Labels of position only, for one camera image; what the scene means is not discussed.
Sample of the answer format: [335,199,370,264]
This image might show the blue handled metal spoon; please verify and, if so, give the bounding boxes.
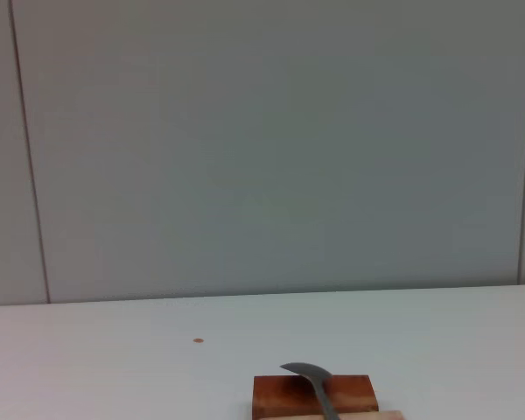
[279,361,341,420]

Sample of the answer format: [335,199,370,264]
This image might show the red-brown wooden block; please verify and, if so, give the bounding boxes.
[252,374,380,420]

